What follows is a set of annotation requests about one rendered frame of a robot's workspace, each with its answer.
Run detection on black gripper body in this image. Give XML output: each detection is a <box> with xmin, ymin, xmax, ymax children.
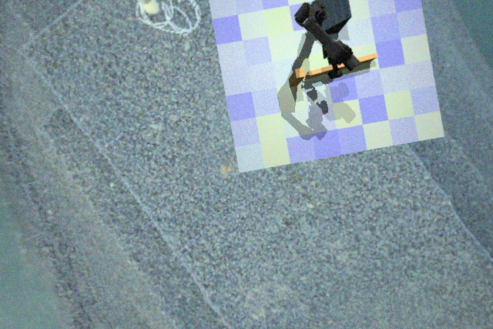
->
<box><xmin>322</xmin><ymin>45</ymin><xmax>343</xmax><ymax>79</ymax></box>

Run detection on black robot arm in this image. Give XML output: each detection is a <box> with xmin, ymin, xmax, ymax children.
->
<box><xmin>294</xmin><ymin>1</ymin><xmax>360</xmax><ymax>71</ymax></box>

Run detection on long wooden board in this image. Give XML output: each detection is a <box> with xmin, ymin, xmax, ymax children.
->
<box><xmin>305</xmin><ymin>53</ymin><xmax>378</xmax><ymax>79</ymax></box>

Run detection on wooden post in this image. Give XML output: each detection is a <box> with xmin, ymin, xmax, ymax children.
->
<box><xmin>289</xmin><ymin>68</ymin><xmax>305</xmax><ymax>87</ymax></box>

